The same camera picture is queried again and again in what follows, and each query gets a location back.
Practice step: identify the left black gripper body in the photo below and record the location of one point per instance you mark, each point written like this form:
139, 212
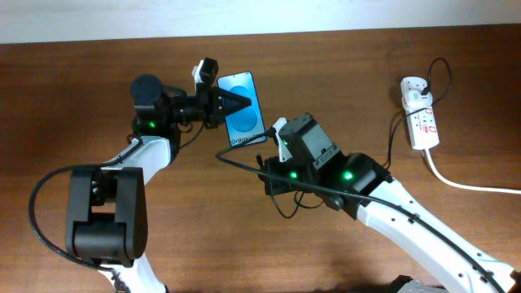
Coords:
195, 107

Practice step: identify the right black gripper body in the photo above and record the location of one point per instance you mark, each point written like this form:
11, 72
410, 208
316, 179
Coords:
294, 170

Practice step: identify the blue Galaxy smartphone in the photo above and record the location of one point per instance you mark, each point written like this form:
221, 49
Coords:
248, 122

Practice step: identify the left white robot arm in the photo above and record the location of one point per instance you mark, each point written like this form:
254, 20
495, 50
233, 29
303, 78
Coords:
106, 223

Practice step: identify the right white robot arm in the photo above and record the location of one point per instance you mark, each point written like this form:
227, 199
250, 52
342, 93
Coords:
356, 184

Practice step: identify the white USB charger plug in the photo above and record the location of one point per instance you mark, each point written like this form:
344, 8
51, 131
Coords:
412, 96

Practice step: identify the white power strip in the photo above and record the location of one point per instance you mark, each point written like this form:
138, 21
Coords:
423, 132

